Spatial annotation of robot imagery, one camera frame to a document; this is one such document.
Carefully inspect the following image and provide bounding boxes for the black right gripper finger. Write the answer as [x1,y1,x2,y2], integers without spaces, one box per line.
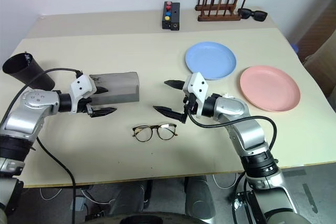
[164,79,186,90]
[152,105,184,123]

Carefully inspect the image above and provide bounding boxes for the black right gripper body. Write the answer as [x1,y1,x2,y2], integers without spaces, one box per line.
[181,92,198,125]

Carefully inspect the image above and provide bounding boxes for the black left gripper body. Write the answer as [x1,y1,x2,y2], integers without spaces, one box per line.
[78,97,95,117]

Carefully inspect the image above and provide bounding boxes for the grey glasses case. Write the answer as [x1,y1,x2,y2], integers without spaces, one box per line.
[88,71,140,105]

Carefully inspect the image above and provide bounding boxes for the black plastic cup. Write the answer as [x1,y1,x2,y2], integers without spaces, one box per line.
[2,52,56,91]

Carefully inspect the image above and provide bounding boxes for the tortoiseshell round eyeglasses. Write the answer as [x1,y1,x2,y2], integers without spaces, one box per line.
[132,123,178,143]

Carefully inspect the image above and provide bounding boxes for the blue plastic plate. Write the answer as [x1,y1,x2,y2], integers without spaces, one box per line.
[185,41,237,81]

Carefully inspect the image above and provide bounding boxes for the cream table mat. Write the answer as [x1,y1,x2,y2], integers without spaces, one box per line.
[0,26,336,188]

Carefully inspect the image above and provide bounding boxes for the black box with coloured buttons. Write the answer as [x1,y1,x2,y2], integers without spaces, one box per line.
[162,1,181,31]

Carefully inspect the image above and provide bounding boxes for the brown wooden dish rack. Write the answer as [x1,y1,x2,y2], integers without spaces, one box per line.
[194,0,247,22]

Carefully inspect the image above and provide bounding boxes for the pink plastic plate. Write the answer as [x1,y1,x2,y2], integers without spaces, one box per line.
[239,65,301,112]

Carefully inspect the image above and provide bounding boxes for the black table leg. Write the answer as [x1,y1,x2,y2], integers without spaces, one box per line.
[146,179,154,211]

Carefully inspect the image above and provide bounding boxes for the dark rounded shape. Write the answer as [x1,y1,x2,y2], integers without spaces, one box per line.
[110,179,148,214]
[185,175,216,217]

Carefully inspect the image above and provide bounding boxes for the large dark rounded base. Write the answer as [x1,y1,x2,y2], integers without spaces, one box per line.
[104,211,211,224]

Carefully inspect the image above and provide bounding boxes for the black sunglasses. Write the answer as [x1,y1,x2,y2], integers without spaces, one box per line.
[237,8,268,22]

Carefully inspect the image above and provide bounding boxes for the brown cardboard box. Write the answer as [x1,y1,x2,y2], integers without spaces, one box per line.
[301,32,336,99]

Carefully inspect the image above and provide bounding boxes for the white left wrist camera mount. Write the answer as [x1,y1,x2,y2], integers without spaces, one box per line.
[69,73,97,113]

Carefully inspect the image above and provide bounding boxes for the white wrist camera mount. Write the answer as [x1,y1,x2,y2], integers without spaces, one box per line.
[183,72,210,117]
[69,73,97,113]

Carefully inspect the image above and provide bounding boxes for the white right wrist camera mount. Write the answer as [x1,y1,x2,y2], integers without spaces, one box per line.
[183,72,210,117]

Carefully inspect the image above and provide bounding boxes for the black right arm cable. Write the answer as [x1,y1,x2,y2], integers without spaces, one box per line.
[187,112,278,154]

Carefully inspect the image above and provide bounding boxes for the white floor cable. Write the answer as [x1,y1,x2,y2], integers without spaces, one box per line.
[212,173,238,189]
[39,187,87,204]

